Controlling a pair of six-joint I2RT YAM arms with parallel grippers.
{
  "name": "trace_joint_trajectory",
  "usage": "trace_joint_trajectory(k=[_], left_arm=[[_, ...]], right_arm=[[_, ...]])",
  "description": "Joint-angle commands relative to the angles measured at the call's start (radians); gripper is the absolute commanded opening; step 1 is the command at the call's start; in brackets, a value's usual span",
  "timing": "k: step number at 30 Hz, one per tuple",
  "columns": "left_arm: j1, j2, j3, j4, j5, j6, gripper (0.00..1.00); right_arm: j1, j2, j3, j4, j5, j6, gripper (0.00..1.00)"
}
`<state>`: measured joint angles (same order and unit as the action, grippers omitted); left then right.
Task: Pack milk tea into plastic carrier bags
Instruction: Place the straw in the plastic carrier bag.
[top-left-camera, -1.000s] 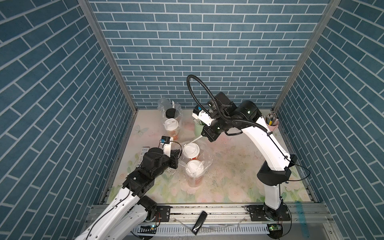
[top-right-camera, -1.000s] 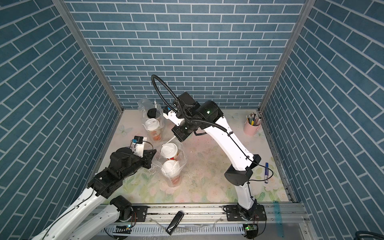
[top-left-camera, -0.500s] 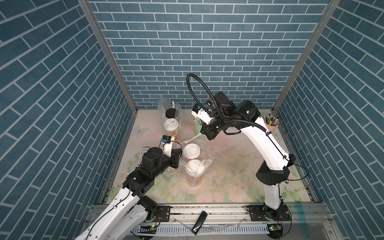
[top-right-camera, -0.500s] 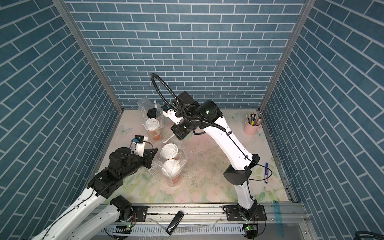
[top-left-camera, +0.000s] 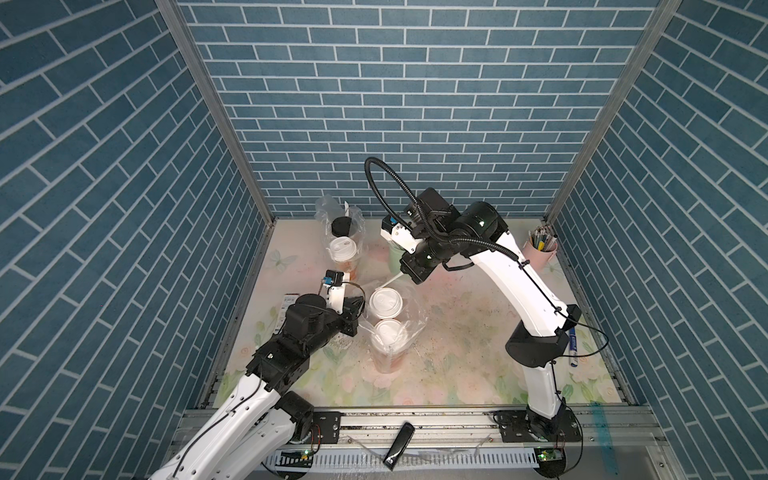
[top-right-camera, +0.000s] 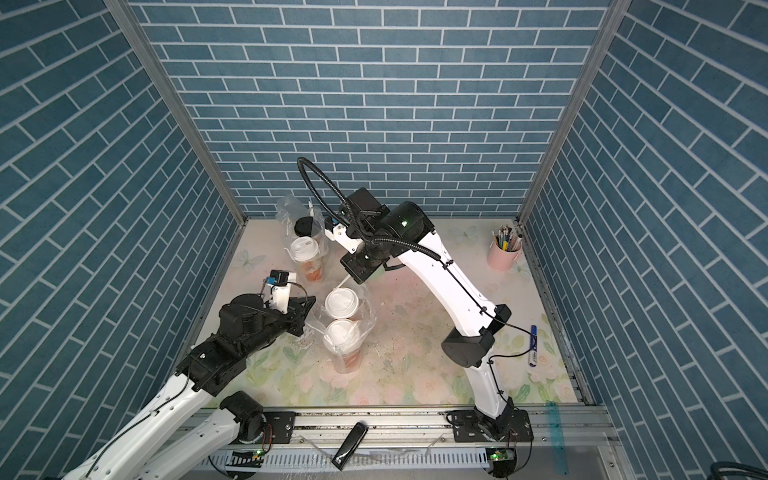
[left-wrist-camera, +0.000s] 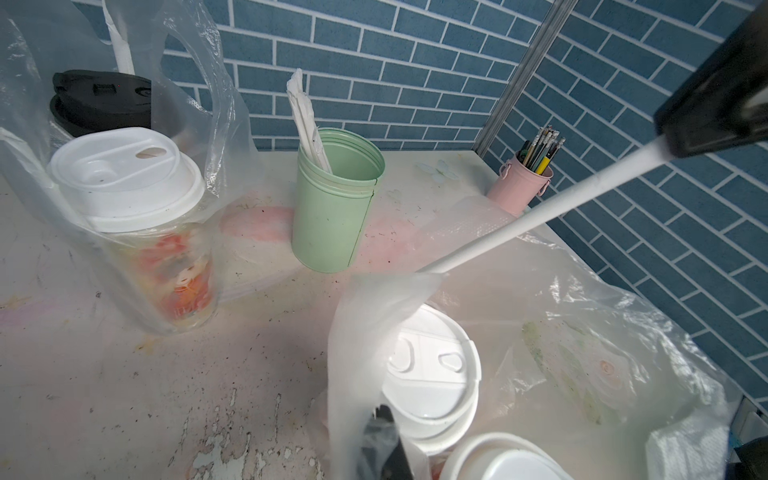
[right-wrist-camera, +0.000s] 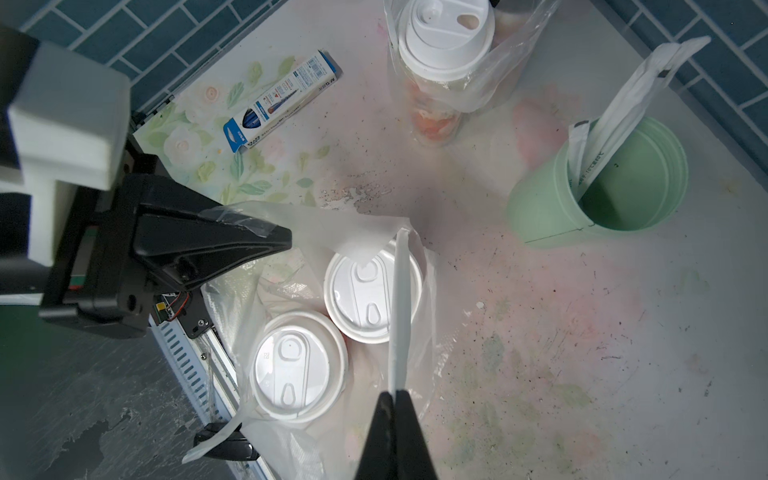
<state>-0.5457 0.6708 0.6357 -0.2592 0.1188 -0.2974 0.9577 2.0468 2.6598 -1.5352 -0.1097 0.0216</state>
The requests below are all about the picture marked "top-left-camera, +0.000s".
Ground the red cup white lid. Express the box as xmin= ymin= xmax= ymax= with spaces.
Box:
xmin=370 ymin=319 xmax=410 ymax=374
xmin=367 ymin=287 xmax=404 ymax=320

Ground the orange cup white lid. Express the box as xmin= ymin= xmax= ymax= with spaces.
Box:
xmin=328 ymin=237 xmax=360 ymax=281

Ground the clear plastic carrier bag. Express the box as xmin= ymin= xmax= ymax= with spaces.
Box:
xmin=315 ymin=195 xmax=365 ymax=282

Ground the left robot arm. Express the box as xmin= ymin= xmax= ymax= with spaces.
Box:
xmin=151 ymin=294 xmax=365 ymax=479

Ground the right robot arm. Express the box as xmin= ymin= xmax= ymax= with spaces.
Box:
xmin=382 ymin=199 xmax=578 ymax=441

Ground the blue white pen box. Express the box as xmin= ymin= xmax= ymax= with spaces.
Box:
xmin=273 ymin=294 xmax=299 ymax=334

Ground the pink pen holder cup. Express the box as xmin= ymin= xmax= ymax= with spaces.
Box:
xmin=522 ymin=239 xmax=557 ymax=272

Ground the blue marker pen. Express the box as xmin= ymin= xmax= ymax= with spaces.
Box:
xmin=568 ymin=327 xmax=579 ymax=368

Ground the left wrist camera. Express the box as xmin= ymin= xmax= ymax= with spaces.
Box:
xmin=323 ymin=270 xmax=350 ymax=314

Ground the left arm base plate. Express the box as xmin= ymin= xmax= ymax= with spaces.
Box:
xmin=290 ymin=411 xmax=342 ymax=446

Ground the black remote on rail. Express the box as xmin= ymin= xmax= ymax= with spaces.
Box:
xmin=382 ymin=422 xmax=415 ymax=471

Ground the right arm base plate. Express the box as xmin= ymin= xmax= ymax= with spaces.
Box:
xmin=490 ymin=406 xmax=583 ymax=444

